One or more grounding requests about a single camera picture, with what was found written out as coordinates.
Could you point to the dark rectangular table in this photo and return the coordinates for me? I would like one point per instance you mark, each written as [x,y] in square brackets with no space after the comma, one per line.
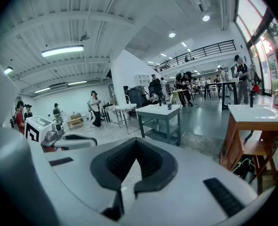
[212,85]

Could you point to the white shelf cabinet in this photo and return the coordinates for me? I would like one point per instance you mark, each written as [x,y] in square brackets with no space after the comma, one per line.
[142,79]

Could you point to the long ceiling lamp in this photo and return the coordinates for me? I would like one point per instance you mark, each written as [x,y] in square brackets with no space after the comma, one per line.
[62,50]

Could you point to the clear glass cup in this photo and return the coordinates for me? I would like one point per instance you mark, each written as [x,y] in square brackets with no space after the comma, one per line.
[169,106]

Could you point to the grey washbasin stand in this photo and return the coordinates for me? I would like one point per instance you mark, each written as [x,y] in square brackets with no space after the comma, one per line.
[169,126]

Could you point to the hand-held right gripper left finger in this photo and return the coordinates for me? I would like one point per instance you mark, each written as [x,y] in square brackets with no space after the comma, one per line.
[82,173]

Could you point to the black faucet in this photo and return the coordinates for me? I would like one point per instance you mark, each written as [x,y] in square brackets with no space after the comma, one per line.
[160,102]
[252,99]

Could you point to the cardboard box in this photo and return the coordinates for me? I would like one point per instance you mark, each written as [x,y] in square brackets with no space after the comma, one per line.
[75,122]

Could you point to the black balcony railing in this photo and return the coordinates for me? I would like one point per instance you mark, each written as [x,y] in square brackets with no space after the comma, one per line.
[200,52]

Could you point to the white table with black legs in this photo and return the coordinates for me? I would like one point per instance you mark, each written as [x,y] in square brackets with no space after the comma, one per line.
[228,82]

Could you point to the small ceiling lamp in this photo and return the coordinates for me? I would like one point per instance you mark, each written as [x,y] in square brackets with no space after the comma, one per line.
[8,70]

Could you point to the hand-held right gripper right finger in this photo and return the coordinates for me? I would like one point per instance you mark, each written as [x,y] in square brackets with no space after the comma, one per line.
[188,185]

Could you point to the wooden washbasin cabinet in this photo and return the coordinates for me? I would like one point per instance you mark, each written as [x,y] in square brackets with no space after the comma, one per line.
[235,138]

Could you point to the white table with metal frame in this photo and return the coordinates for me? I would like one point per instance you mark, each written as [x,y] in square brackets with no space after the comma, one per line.
[126,107]

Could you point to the white paper bag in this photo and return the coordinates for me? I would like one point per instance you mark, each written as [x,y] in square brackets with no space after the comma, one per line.
[276,101]

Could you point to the black wheeled machine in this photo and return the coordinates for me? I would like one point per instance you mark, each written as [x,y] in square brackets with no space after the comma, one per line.
[136,95]

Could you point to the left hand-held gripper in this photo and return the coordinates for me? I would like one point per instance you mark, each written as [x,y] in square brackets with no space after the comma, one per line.
[33,132]

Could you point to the black backpack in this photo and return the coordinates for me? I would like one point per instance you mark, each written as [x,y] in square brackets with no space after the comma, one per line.
[245,169]

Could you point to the black framed window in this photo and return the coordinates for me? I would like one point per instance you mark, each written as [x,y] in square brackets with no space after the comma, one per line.
[252,13]

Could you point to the round ceiling lamp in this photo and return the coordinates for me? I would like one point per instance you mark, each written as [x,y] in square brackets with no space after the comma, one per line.
[206,18]
[172,34]

